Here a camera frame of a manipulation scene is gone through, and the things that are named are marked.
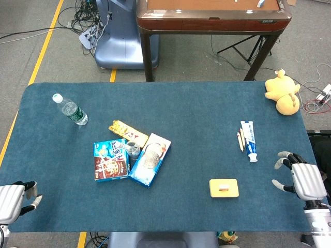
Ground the thin white floor cable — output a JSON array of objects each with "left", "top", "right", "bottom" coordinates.
[{"left": 297, "top": 63, "right": 331, "bottom": 94}]

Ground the small yellow toy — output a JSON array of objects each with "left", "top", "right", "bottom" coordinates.
[{"left": 217, "top": 230, "right": 238, "bottom": 245}]

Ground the black tripod stand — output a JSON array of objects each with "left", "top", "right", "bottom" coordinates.
[{"left": 216, "top": 35, "right": 273, "bottom": 63}]

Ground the tangle of black cables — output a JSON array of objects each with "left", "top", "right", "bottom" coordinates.
[{"left": 56, "top": 0, "right": 109, "bottom": 56}]

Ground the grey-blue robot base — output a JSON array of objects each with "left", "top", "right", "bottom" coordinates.
[{"left": 107, "top": 231, "right": 219, "bottom": 248}]

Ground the yellow plush toy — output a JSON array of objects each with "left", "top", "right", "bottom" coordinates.
[{"left": 264, "top": 68, "right": 301, "bottom": 115}]

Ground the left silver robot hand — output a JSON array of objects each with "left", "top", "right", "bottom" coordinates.
[{"left": 0, "top": 180, "right": 43, "bottom": 225}]

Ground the white power strip with plugs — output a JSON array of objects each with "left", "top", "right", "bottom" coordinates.
[{"left": 78, "top": 27, "right": 98, "bottom": 50}]

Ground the blue chocolate chip cookie box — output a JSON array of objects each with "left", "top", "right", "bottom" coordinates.
[{"left": 93, "top": 138, "right": 130, "bottom": 182}]

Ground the blue felt table cover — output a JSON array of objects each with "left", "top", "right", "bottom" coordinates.
[{"left": 0, "top": 82, "right": 328, "bottom": 233}]

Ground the yellow snack packet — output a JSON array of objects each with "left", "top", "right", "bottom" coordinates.
[{"left": 108, "top": 119, "right": 149, "bottom": 149}]

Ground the white blue toothpaste tube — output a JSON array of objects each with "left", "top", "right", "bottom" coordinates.
[{"left": 240, "top": 120, "right": 259, "bottom": 163}]

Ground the clear water bottle green label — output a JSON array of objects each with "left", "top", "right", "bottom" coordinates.
[{"left": 52, "top": 93, "right": 89, "bottom": 126}]

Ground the blue Oreo cookie box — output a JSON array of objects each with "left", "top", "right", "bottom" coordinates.
[{"left": 128, "top": 133, "right": 172, "bottom": 189}]

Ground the white power strip red plug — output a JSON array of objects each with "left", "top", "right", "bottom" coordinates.
[{"left": 315, "top": 84, "right": 331, "bottom": 104}]

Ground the clear plastic tube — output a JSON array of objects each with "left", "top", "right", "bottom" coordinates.
[{"left": 115, "top": 141, "right": 135, "bottom": 153}]

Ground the black box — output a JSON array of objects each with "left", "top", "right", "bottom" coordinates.
[{"left": 306, "top": 129, "right": 331, "bottom": 181}]

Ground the long black floor cable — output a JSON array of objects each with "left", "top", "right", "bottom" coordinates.
[{"left": 0, "top": 25, "right": 78, "bottom": 41}]

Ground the brown mahjong table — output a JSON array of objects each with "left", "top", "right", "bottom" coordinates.
[{"left": 136, "top": 0, "right": 292, "bottom": 82}]

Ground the red coiled cable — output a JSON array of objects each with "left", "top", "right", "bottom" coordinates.
[{"left": 304, "top": 99, "right": 331, "bottom": 114}]

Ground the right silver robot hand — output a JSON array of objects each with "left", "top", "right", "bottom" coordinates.
[{"left": 271, "top": 151, "right": 328, "bottom": 202}]

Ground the yellow sponge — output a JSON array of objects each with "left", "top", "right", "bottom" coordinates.
[{"left": 209, "top": 178, "right": 239, "bottom": 198}]

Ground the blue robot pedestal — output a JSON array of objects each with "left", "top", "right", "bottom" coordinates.
[{"left": 94, "top": 0, "right": 160, "bottom": 70}]

